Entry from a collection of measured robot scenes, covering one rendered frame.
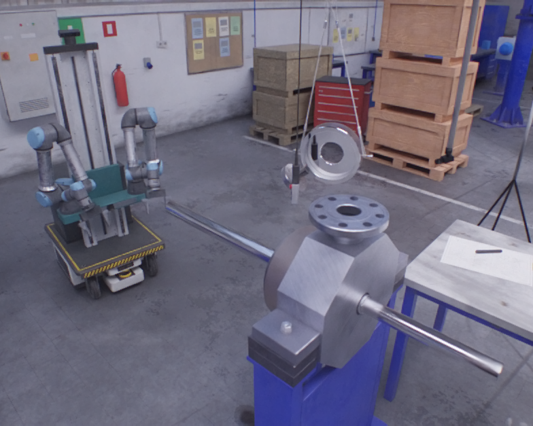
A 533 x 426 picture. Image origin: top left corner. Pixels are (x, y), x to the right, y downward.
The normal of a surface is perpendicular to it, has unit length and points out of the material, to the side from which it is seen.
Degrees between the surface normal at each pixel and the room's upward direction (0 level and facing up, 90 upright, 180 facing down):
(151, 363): 0
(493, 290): 0
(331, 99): 90
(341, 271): 45
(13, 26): 90
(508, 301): 0
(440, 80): 90
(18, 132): 90
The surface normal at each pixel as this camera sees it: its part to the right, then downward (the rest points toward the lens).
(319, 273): -0.48, -0.39
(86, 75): 0.64, 0.36
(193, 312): 0.00, -0.89
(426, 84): -0.71, 0.33
